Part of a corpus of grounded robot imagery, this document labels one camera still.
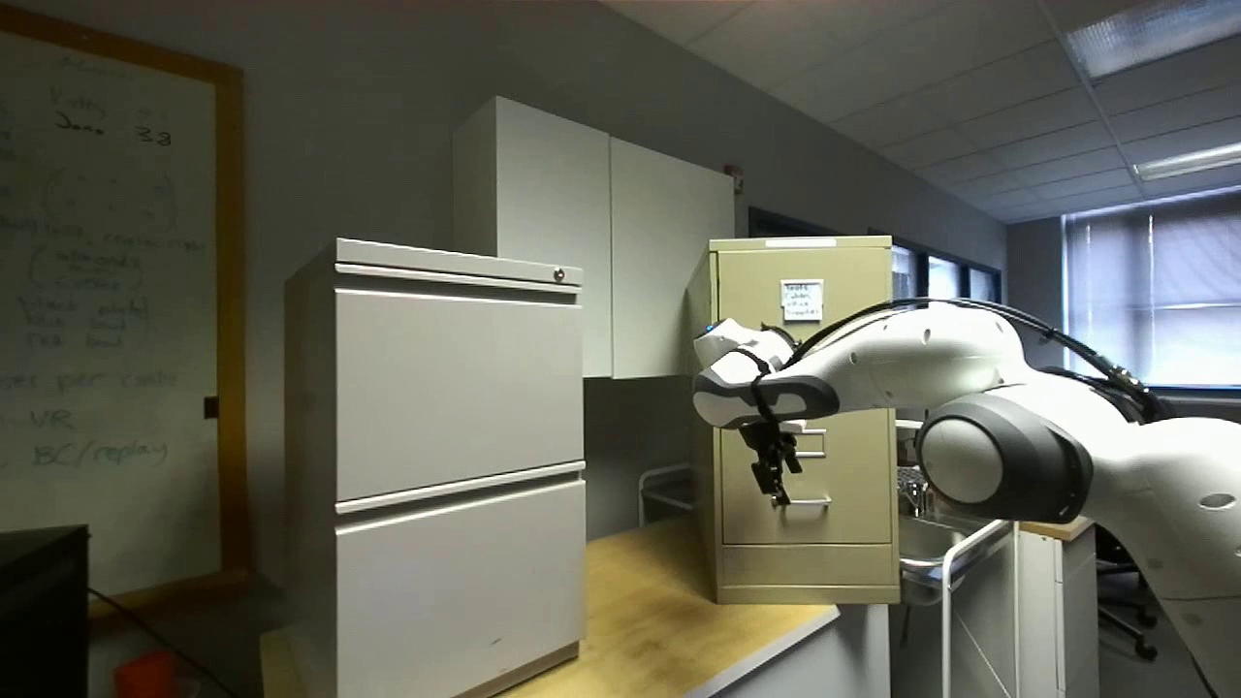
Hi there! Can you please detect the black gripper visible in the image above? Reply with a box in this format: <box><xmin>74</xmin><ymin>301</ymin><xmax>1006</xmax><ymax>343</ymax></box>
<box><xmin>742</xmin><ymin>411</ymin><xmax>807</xmax><ymax>511</ymax></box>

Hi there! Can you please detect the beige metal file cabinet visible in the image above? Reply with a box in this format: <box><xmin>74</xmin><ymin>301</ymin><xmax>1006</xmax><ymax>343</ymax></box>
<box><xmin>681</xmin><ymin>233</ymin><xmax>904</xmax><ymax>609</ymax></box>

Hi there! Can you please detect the white paper drawer label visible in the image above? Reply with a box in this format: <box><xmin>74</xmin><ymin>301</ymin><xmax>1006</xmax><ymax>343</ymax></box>
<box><xmin>774</xmin><ymin>274</ymin><xmax>826</xmax><ymax>327</ymax></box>

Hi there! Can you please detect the white base cabinet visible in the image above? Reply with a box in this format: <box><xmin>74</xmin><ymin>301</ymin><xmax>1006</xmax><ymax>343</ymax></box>
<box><xmin>712</xmin><ymin>602</ymin><xmax>895</xmax><ymax>698</ymax></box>

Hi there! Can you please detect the beige cabinet labelled drawer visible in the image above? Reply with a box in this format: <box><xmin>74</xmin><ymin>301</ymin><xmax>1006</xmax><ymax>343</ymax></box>
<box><xmin>708</xmin><ymin>246</ymin><xmax>901</xmax><ymax>417</ymax></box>

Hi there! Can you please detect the grey metal file cabinet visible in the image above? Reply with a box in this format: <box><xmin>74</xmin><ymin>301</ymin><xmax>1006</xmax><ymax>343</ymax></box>
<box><xmin>283</xmin><ymin>233</ymin><xmax>593</xmax><ymax>698</ymax></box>

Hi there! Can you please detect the chrome tube rack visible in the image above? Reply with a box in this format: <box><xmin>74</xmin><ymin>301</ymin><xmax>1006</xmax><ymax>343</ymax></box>
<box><xmin>636</xmin><ymin>460</ymin><xmax>701</xmax><ymax>526</ymax></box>

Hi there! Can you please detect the grey metal basin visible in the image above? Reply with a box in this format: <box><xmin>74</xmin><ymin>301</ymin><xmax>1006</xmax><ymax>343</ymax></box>
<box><xmin>901</xmin><ymin>516</ymin><xmax>964</xmax><ymax>574</ymax></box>

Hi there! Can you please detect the dark narrow window row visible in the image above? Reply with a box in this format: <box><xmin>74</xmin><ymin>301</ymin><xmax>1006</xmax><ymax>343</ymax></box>
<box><xmin>888</xmin><ymin>246</ymin><xmax>1006</xmax><ymax>311</ymax></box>

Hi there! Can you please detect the white side counter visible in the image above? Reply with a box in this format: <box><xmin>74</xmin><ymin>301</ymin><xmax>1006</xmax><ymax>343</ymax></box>
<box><xmin>1011</xmin><ymin>516</ymin><xmax>1103</xmax><ymax>698</ymax></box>

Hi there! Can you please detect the black office chair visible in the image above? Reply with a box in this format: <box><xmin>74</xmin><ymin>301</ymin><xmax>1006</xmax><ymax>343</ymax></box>
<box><xmin>1094</xmin><ymin>536</ymin><xmax>1169</xmax><ymax>667</ymax></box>

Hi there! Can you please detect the window with blinds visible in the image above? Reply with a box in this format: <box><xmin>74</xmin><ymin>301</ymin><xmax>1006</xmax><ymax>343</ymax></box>
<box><xmin>1060</xmin><ymin>190</ymin><xmax>1241</xmax><ymax>393</ymax></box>

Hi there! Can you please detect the narrow ceiling light panel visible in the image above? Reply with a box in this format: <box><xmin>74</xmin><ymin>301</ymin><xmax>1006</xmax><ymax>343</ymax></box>
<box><xmin>1130</xmin><ymin>134</ymin><xmax>1241</xmax><ymax>187</ymax></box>

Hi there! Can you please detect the large ceiling light panel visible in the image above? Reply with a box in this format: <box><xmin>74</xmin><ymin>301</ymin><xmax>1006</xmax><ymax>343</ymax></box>
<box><xmin>1063</xmin><ymin>0</ymin><xmax>1241</xmax><ymax>83</ymax></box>

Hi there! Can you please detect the small red object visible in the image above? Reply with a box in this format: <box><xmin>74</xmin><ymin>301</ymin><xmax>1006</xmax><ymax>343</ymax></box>
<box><xmin>113</xmin><ymin>649</ymin><xmax>185</xmax><ymax>698</ymax></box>

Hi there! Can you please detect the wood framed whiteboard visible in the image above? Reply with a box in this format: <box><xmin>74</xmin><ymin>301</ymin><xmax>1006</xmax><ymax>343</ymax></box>
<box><xmin>0</xmin><ymin>5</ymin><xmax>257</xmax><ymax>613</ymax></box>

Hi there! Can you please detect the black box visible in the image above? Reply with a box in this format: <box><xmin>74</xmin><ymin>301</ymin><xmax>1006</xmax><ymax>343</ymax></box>
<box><xmin>0</xmin><ymin>521</ymin><xmax>94</xmax><ymax>698</ymax></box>

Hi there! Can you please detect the white metal tube frame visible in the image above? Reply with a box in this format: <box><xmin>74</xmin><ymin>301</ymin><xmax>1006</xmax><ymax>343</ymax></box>
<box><xmin>895</xmin><ymin>516</ymin><xmax>1021</xmax><ymax>698</ymax></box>

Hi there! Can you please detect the white wall cabinet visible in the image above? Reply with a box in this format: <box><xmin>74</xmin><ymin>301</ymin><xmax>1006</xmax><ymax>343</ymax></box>
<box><xmin>449</xmin><ymin>93</ymin><xmax>742</xmax><ymax>383</ymax></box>

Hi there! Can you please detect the thin black cable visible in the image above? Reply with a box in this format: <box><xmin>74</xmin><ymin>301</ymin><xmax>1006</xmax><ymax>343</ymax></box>
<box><xmin>87</xmin><ymin>586</ymin><xmax>235</xmax><ymax>698</ymax></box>

